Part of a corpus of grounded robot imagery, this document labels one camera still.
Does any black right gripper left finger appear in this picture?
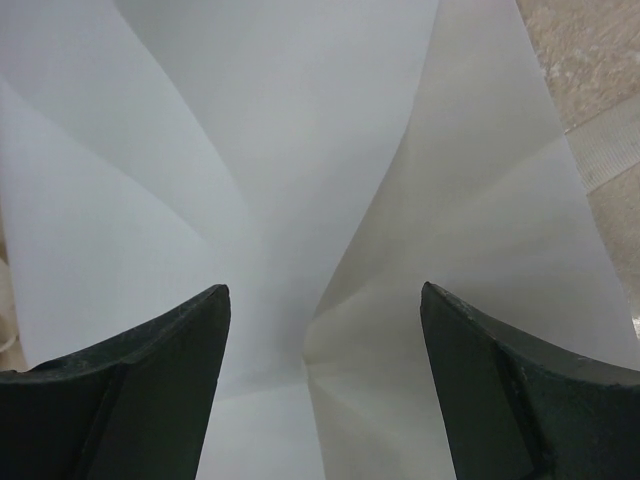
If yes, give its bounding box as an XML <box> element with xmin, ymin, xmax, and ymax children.
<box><xmin>1</xmin><ymin>285</ymin><xmax>230</xmax><ymax>479</ymax></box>

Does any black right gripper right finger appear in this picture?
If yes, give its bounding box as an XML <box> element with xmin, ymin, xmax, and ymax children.
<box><xmin>420</xmin><ymin>283</ymin><xmax>639</xmax><ymax>479</ymax></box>

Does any white bouquet wrapping paper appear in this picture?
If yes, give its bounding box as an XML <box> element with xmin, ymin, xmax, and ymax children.
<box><xmin>1</xmin><ymin>1</ymin><xmax>639</xmax><ymax>479</ymax></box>

